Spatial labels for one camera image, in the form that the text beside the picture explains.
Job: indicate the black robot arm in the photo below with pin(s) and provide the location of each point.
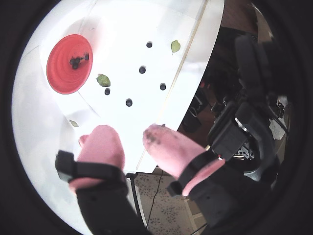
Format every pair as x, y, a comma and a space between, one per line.
227, 139

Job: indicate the small green leaf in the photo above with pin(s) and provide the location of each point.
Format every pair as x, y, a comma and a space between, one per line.
73, 123

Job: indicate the pink covered gripper finger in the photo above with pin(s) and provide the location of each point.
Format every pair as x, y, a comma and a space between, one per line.
171, 151
102, 147

